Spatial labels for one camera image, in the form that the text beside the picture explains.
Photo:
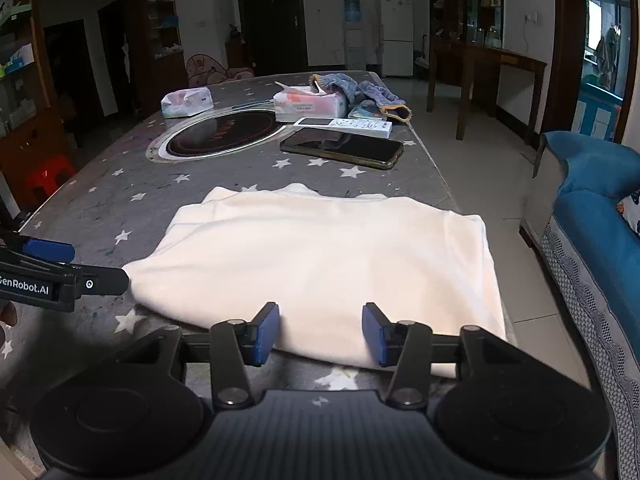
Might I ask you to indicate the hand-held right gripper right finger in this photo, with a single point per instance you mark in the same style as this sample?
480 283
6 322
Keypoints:
375 332

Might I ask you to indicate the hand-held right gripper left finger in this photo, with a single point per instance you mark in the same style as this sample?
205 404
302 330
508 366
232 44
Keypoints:
265 332

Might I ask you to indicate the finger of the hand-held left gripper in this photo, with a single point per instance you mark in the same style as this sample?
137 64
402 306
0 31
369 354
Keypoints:
47 251
102 281

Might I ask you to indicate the cream sweatshirt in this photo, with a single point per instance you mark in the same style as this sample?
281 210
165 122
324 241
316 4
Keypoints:
325 260

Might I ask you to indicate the person's left hand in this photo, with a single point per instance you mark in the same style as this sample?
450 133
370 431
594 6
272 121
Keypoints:
7 316

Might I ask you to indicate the red plastic stool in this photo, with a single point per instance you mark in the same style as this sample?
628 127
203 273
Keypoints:
47 170

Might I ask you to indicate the wide wooden display cabinet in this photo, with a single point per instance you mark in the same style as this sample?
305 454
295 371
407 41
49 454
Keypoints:
25 135

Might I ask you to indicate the round black induction cooktop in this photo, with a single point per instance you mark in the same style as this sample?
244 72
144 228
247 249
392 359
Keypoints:
220 135

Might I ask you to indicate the black smartphone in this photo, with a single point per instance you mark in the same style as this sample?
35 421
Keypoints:
340 147

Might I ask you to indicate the soft white tissue pack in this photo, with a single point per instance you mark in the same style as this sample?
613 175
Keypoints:
187 101

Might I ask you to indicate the white remote control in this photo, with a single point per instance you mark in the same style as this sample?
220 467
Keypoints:
345 126

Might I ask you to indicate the narrow wooden display cabinet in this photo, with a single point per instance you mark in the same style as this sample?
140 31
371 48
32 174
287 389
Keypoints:
160 75

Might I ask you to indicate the pink white tissue box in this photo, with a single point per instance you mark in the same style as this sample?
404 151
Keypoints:
310 107

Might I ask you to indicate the polka dot play tent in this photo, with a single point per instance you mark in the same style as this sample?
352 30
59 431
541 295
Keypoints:
205 70

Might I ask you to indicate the blue sofa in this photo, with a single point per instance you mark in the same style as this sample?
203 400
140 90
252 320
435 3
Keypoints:
595 240

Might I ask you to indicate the blue knitted cloth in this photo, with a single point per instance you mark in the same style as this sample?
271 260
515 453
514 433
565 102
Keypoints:
370 91

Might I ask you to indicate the water dispenser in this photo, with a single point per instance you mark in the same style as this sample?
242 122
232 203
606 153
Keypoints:
353 45

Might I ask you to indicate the white refrigerator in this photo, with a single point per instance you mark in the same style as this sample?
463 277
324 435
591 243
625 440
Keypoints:
396 35

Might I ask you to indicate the dark wooden side desk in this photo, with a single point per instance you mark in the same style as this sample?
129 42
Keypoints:
500 55

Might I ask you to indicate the dark wooden door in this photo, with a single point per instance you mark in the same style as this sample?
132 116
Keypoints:
272 20

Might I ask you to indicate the blue cabinet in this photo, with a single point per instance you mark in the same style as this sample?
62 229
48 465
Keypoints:
597 110

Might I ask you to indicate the dark glass-front display cabinet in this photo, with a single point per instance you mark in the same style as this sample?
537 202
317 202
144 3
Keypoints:
450 10

